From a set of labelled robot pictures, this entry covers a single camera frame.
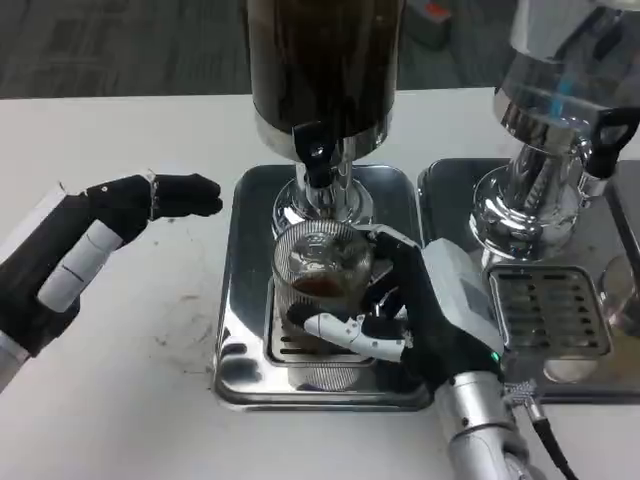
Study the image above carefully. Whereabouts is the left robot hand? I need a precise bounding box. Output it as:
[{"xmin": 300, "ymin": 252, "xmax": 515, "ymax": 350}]
[{"xmin": 0, "ymin": 169, "xmax": 224, "ymax": 359}]

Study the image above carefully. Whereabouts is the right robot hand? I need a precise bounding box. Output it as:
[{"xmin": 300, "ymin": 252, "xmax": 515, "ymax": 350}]
[{"xmin": 287, "ymin": 224, "xmax": 506, "ymax": 396}]

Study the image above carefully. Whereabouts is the clear ribbed glass cup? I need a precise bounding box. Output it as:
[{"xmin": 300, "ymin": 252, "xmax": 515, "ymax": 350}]
[{"xmin": 271, "ymin": 221, "xmax": 376, "ymax": 356}]

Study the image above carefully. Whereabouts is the slotted grid, clear dispenser tray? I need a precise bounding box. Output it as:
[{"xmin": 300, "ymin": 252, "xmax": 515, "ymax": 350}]
[{"xmin": 482, "ymin": 264, "xmax": 614, "ymax": 357}]

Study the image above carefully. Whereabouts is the steel tray under clear dispenser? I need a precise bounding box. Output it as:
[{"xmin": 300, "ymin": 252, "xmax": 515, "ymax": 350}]
[{"xmin": 417, "ymin": 158, "xmax": 640, "ymax": 404}]

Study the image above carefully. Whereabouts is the slotted grid, dark dispenser tray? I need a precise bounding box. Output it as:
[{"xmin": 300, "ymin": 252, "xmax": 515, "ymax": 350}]
[{"xmin": 264, "ymin": 277, "xmax": 376, "ymax": 369}]

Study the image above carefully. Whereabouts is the steel tray under dark dispenser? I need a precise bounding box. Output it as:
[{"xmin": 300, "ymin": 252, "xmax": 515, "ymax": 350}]
[{"xmin": 213, "ymin": 163, "xmax": 436, "ymax": 412}]

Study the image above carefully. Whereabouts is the black tap lever, dark dispenser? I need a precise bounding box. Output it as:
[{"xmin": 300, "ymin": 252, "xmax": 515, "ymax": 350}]
[{"xmin": 292, "ymin": 121, "xmax": 346, "ymax": 189}]

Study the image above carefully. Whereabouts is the clear steel drink dispenser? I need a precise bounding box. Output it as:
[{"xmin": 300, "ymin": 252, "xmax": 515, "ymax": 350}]
[{"xmin": 467, "ymin": 0, "xmax": 640, "ymax": 261}]

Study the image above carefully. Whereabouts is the dark drink dispenser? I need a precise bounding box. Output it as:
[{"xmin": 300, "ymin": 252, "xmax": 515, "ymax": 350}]
[{"xmin": 248, "ymin": 0, "xmax": 401, "ymax": 241}]

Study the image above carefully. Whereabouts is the black tap lever, clear dispenser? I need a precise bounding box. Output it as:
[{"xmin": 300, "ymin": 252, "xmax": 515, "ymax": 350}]
[{"xmin": 585, "ymin": 107, "xmax": 640, "ymax": 179}]

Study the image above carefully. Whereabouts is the black box with red label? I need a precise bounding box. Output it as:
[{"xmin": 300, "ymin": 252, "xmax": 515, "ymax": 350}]
[{"xmin": 407, "ymin": 0, "xmax": 454, "ymax": 49}]

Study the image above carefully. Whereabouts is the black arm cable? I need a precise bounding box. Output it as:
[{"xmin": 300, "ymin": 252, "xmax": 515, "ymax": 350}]
[{"xmin": 503, "ymin": 379, "xmax": 581, "ymax": 480}]

